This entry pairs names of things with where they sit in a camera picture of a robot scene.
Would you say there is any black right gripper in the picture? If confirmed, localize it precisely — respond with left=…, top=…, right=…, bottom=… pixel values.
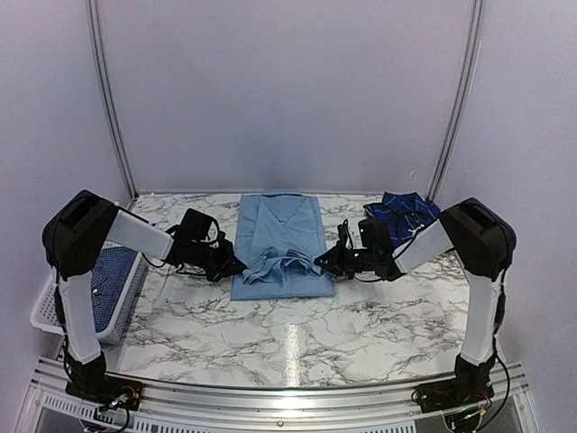
left=314, top=241, right=377, bottom=280

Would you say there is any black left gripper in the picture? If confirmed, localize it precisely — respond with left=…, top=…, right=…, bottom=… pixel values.
left=190, top=239, right=246, bottom=282

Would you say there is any light blue long sleeve shirt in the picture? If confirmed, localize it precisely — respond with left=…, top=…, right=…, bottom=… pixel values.
left=231, top=194, right=335, bottom=301

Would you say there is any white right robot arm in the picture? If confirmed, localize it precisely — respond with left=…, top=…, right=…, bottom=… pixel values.
left=315, top=198, right=517, bottom=413

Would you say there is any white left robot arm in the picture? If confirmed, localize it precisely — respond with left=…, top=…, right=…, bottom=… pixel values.
left=41, top=189, right=246, bottom=409

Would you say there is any dark blue plaid folded shirt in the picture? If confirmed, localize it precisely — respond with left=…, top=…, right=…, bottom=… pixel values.
left=363, top=192, right=441, bottom=248

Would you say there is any blue checked shirt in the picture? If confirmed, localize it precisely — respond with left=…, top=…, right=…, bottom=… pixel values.
left=91, top=246, right=137, bottom=333

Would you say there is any white plastic basket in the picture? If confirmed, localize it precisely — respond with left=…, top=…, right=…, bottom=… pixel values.
left=29, top=243, right=149, bottom=346

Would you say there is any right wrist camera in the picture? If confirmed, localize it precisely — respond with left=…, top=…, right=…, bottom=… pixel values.
left=358, top=217, right=393, bottom=259

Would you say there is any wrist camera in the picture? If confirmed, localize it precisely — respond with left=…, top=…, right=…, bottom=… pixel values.
left=174, top=208, right=220, bottom=245
left=358, top=217, right=393, bottom=259

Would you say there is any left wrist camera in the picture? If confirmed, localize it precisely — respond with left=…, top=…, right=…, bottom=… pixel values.
left=174, top=208, right=220, bottom=245

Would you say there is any aluminium back table rail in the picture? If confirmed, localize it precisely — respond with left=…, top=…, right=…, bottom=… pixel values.
left=139, top=189, right=419, bottom=197

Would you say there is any right aluminium corner post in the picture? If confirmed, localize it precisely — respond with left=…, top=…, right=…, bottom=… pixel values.
left=426, top=0, right=486, bottom=201

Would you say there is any aluminium corner post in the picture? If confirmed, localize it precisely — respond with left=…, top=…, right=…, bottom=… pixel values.
left=426, top=0, right=486, bottom=201
left=86, top=0, right=139, bottom=201

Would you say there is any left aluminium corner post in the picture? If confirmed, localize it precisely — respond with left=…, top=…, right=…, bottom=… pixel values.
left=86, top=0, right=139, bottom=201

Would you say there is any aluminium front frame rail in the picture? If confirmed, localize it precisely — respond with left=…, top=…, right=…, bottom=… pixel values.
left=15, top=357, right=542, bottom=432

